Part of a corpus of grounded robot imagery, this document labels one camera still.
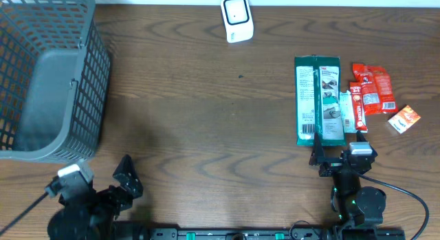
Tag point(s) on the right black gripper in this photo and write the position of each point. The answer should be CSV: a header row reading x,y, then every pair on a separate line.
x,y
318,157

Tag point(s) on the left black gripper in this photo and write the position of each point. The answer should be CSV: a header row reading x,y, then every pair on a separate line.
x,y
128,184

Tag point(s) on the light green wipes pack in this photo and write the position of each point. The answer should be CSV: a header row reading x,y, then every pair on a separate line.
x,y
347,114

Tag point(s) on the red stick sachet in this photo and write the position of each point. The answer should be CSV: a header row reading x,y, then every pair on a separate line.
x,y
358,109

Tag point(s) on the red snack bag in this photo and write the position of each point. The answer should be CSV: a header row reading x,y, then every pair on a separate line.
x,y
376,89

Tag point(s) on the dark green package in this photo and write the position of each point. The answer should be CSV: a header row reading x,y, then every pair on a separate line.
x,y
318,111

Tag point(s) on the small orange white box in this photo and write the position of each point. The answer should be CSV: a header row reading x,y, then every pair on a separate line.
x,y
404,119

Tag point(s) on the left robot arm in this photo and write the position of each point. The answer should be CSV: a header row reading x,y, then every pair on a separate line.
x,y
89,214

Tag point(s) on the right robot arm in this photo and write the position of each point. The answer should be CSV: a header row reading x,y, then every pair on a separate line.
x,y
360,207

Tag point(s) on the white barcode scanner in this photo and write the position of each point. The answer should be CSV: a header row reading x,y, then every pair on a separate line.
x,y
238,21

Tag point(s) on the grey plastic mesh basket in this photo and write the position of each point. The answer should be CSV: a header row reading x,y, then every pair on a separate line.
x,y
54,80

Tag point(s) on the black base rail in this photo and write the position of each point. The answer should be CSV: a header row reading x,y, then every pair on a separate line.
x,y
175,234

